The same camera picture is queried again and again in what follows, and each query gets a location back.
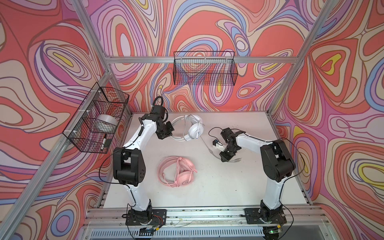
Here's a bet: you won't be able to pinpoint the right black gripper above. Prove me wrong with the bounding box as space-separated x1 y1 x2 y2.
219 144 239 162

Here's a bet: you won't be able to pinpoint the grey headphone cable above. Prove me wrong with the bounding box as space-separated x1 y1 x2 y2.
197 131 243 164

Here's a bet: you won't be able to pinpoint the pink headphones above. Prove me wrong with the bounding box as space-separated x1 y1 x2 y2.
157 156 198 188

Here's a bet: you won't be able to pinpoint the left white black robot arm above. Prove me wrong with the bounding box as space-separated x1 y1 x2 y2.
113 96 174 225

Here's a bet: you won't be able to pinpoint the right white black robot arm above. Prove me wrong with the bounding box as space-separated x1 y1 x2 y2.
220 128 296 224

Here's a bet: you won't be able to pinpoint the grey tape roll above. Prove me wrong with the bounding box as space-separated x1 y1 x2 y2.
95 114 118 134

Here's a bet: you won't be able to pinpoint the black white marker pen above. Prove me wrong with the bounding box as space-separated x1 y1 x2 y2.
100 134 107 151

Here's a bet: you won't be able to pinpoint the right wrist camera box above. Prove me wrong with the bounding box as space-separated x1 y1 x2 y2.
213 139 226 152

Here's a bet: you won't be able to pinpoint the left black wire basket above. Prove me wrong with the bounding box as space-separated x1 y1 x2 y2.
63 83 130 154

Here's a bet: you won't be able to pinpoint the black wire basket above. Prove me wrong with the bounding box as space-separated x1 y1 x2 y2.
173 50 238 86
63 83 130 154

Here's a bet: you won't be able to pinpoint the rear black wire basket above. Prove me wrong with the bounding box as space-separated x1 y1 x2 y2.
173 50 238 86

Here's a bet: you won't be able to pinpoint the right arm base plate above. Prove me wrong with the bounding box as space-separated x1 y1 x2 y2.
241 208 287 225

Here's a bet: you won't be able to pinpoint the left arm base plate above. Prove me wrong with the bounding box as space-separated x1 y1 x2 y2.
126 209 167 227

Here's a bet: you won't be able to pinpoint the white perforated cable duct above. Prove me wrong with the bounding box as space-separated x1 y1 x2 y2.
84 227 265 240

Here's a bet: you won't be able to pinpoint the aluminium front rail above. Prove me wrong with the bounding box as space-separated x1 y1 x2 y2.
83 205 331 227

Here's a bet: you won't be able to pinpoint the aluminium cage frame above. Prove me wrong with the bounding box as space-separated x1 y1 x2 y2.
0 0 340 235

